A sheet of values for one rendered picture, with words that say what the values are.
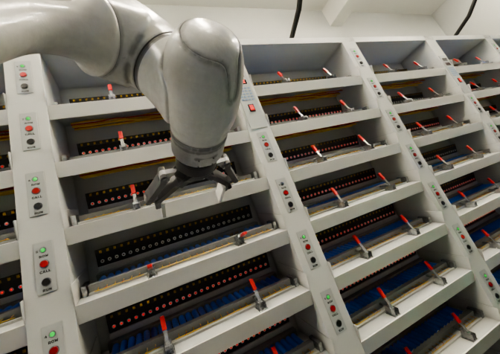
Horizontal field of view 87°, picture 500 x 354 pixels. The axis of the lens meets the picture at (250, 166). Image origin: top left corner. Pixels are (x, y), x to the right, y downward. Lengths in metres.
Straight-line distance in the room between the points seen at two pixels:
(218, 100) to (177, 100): 0.05
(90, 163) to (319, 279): 0.78
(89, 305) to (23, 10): 0.65
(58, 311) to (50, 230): 0.20
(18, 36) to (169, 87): 0.14
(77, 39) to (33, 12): 0.05
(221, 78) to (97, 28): 0.16
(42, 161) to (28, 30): 0.61
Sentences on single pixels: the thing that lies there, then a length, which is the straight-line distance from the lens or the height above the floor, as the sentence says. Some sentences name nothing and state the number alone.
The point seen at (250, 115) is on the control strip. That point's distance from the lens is 1.02.
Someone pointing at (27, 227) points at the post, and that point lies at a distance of 0.88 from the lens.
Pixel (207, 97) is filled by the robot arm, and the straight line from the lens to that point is 0.32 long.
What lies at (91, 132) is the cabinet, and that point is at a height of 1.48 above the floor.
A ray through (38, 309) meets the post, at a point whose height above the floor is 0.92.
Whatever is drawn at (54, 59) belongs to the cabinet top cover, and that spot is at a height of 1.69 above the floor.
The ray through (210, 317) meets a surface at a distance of 0.89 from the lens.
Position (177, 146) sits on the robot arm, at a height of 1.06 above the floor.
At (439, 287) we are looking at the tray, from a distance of 1.28.
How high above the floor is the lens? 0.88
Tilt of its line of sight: 17 degrees up
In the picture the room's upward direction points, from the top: 21 degrees counter-clockwise
